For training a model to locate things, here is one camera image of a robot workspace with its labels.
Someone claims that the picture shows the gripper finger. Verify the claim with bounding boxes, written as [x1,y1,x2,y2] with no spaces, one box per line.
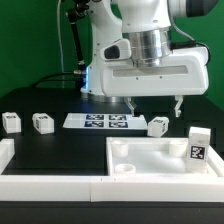
[174,96,183,118]
[124,97,140,117]

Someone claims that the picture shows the white U-shaped obstacle fence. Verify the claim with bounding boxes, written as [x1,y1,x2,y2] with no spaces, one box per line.
[0,139,224,202]

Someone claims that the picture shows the white cable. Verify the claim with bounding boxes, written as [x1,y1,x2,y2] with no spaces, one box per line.
[56,0,66,89]

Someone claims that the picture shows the black cables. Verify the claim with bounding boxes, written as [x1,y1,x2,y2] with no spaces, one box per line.
[29,70,84,89]

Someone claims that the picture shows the white marker tag plate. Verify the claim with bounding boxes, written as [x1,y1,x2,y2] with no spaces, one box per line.
[63,113,147,130]

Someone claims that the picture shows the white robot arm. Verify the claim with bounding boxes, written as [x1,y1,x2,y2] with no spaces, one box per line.
[81,0,219,116]

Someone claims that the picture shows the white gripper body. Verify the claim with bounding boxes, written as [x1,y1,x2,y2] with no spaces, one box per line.
[100,46,209,97]

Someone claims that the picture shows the white square table top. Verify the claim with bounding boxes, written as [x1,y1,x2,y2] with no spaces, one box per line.
[106,137,224,177]

